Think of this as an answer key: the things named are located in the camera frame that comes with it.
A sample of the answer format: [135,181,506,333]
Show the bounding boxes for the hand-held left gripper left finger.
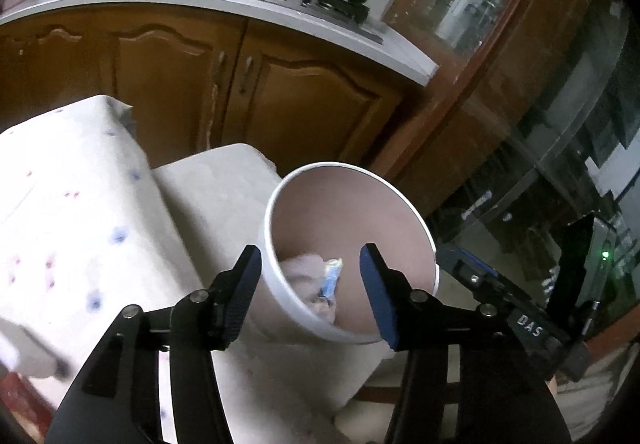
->
[45,244,263,444]

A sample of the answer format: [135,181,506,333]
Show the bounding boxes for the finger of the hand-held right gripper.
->
[436,247,516,317]

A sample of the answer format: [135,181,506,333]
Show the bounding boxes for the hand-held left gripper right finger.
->
[358,243,573,444]

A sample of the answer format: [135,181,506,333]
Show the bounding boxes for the pink white-rimmed trash bin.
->
[255,163,441,345]

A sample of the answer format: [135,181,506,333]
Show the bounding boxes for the person's right forearm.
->
[549,343,640,442]

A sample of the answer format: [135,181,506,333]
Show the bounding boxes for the blue and white wrapper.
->
[320,257,345,300]

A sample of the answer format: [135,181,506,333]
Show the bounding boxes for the white crumpled tissue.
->
[279,251,337,322]

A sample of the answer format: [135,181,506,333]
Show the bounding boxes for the beige cloth covered stool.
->
[152,143,383,444]

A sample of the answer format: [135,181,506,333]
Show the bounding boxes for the floral white tablecloth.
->
[0,94,236,444]

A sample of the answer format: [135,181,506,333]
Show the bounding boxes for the wooden base cabinets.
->
[0,9,426,175]

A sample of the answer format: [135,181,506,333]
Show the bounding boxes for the tall wooden glass cabinet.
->
[370,0,640,355]

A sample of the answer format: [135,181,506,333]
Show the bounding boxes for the white kitchen countertop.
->
[0,0,441,88]

